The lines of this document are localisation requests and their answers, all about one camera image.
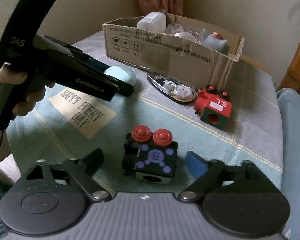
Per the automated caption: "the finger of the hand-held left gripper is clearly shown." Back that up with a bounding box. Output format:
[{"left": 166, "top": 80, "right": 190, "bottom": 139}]
[
  {"left": 65, "top": 44, "right": 113, "bottom": 73},
  {"left": 110, "top": 79, "right": 135, "bottom": 97}
]

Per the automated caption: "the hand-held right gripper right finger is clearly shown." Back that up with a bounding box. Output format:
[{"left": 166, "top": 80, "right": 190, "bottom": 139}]
[{"left": 178, "top": 151, "right": 278, "bottom": 203}]

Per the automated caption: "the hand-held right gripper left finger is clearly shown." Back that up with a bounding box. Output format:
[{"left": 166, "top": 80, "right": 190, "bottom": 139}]
[{"left": 12, "top": 148, "right": 113, "bottom": 203}]

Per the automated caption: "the light blue oval case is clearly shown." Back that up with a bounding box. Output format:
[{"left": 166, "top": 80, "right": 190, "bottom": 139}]
[{"left": 104, "top": 65, "right": 137, "bottom": 87}]

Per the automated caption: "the black toy train block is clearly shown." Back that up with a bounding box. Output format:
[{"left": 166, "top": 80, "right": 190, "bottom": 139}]
[{"left": 122, "top": 125, "right": 178, "bottom": 185}]

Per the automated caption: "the brown cardboard box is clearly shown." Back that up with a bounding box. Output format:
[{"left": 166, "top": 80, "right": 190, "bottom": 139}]
[{"left": 102, "top": 12, "right": 245, "bottom": 90}]

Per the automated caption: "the red toy train car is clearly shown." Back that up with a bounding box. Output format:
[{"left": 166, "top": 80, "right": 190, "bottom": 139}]
[{"left": 194, "top": 84, "right": 233, "bottom": 130}]

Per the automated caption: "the white plastic bottle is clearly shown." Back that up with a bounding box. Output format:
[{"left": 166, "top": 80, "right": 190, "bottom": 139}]
[{"left": 136, "top": 12, "right": 168, "bottom": 33}]

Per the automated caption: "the grey hippo toy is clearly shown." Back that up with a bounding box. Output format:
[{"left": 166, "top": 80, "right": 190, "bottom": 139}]
[{"left": 205, "top": 32, "right": 229, "bottom": 54}]

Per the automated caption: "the person's left hand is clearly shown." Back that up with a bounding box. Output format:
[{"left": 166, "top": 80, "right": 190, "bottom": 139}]
[{"left": 0, "top": 64, "right": 55, "bottom": 117}]

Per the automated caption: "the clear oval plastic case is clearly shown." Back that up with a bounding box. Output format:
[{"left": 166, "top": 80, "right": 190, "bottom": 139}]
[{"left": 147, "top": 73, "right": 198, "bottom": 103}]

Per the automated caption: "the blue floral bed sheet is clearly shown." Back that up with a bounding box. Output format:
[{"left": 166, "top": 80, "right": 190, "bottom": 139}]
[{"left": 276, "top": 87, "right": 300, "bottom": 240}]

